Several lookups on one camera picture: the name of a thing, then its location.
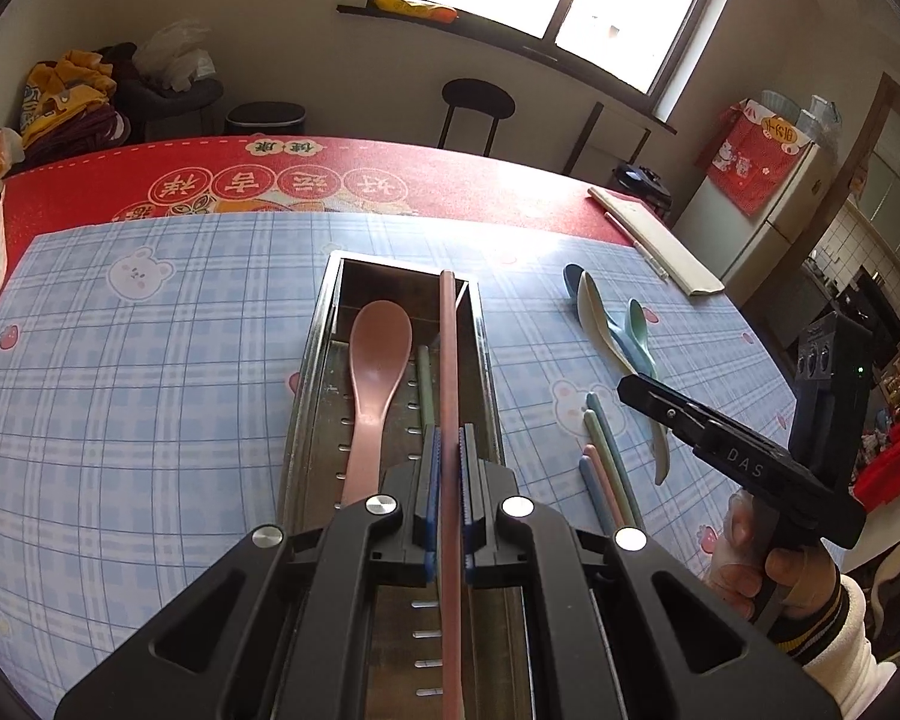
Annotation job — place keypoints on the red cloth on fridge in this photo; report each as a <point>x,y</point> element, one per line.
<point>752,154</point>

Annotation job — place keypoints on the blue chopstick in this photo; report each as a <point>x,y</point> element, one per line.
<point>601,504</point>
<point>592,401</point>

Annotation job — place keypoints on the blue spoon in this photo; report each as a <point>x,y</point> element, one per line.
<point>572,274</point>

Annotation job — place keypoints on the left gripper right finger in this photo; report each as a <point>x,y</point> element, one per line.
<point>618,633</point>

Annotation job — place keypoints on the red table mat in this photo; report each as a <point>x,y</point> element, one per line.
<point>245,174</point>

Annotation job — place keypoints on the black trash bin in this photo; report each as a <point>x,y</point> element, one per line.
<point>267,118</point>

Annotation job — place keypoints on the white refrigerator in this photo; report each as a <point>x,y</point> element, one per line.
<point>741,251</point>

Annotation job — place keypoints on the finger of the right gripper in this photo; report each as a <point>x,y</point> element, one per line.
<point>685,417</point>

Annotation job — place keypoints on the pen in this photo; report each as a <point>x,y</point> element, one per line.
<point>649,259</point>

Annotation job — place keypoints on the green chopstick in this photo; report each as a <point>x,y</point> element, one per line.
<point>427,401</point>
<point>601,438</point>

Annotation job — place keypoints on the white notebook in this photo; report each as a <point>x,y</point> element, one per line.
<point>693,278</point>

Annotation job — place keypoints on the blue plaid placemat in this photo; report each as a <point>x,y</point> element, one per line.
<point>148,368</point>

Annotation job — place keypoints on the beige spoon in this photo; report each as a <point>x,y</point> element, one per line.
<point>592,315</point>

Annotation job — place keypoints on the pink chopstick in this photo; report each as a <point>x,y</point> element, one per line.
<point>591,452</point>
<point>451,562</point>

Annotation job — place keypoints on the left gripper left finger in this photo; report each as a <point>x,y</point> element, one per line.
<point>281,626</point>

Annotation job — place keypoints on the window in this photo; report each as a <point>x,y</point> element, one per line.
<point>555,7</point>

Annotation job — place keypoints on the green spoon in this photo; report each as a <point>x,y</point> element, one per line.
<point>629,330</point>

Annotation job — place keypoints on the pink spoon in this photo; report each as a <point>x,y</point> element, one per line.
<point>378,353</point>

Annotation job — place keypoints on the black stool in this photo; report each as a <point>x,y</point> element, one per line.
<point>478,96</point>

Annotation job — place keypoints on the white plastic bag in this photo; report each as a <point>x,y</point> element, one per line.
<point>175,57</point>

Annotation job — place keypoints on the striped sleeve forearm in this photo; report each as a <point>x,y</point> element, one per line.
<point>832,647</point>

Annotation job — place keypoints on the right hand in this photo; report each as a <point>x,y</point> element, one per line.
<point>805,578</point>

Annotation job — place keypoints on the yellow clothes pile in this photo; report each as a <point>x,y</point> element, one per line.
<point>67,108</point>

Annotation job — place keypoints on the steel utensil tray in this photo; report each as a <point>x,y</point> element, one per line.
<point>405,662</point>

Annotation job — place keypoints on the yellow item on sill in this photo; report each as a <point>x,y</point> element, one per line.
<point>419,10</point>

